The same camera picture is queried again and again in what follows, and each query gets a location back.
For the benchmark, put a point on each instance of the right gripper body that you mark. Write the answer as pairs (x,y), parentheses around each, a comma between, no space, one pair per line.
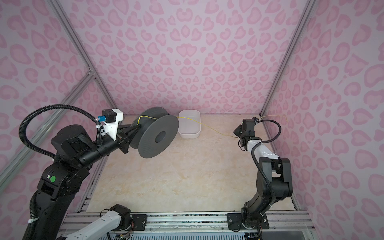
(239,132)

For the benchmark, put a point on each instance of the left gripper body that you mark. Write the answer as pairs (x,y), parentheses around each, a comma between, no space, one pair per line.
(122,140)

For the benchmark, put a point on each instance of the dark grey cable spool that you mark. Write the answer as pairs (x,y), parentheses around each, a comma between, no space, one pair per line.
(157,130)

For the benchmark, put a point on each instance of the white plastic tray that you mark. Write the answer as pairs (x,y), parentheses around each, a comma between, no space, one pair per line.
(189,124)

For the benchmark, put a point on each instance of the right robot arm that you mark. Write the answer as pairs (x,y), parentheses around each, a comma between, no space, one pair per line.
(274,178)

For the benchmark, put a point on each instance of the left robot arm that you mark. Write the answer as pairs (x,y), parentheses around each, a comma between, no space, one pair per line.
(61,181)

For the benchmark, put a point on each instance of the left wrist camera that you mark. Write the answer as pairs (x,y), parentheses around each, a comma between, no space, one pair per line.
(109,120)

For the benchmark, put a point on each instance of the diagonal aluminium frame strut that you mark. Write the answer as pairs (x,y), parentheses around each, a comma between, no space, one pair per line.
(19,159)

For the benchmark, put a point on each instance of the right aluminium frame strut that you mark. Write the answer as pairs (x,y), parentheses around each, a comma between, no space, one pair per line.
(308,11)

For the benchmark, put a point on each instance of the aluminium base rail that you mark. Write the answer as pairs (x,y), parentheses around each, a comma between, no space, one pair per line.
(217,225)

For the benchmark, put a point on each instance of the left aluminium frame strut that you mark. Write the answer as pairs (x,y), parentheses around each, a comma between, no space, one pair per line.
(64,20)

